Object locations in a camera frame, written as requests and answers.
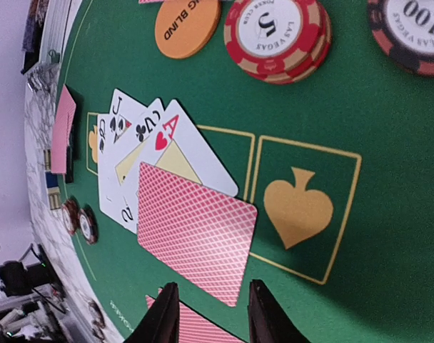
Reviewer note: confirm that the dark chips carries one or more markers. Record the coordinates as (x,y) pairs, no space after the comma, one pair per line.
(404,30)
(88,225)

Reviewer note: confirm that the fallen dark chip on table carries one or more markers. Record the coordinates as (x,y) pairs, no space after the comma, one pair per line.
(98,333)

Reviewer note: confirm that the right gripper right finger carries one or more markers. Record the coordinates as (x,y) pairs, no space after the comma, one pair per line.
(267,320)

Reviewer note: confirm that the face-down community card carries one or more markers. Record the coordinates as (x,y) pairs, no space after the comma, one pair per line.
(199,233)

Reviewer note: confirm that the round green poker mat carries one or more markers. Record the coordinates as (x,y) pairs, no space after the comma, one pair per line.
(340,167)

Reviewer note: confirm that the playing card box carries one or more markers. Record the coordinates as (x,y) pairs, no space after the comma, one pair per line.
(52,186)

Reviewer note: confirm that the aluminium poker case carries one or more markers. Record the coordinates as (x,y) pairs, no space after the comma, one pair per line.
(47,28)

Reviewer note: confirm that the face-up community cards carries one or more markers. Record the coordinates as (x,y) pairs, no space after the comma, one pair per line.
(162,136)

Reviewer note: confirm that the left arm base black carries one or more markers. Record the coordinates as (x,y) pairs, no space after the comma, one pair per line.
(25,288)

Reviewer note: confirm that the triangular all-in button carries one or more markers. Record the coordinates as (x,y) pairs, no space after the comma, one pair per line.
(69,175)

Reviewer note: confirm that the orange big blind button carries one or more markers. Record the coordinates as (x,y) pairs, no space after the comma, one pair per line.
(183,28)

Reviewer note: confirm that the dark brown chip stack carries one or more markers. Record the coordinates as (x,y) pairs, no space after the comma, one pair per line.
(96,314)

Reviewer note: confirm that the dealt red-backed cards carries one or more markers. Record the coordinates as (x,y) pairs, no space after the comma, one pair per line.
(61,131)

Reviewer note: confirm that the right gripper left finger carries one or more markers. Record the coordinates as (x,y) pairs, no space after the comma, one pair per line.
(161,322)

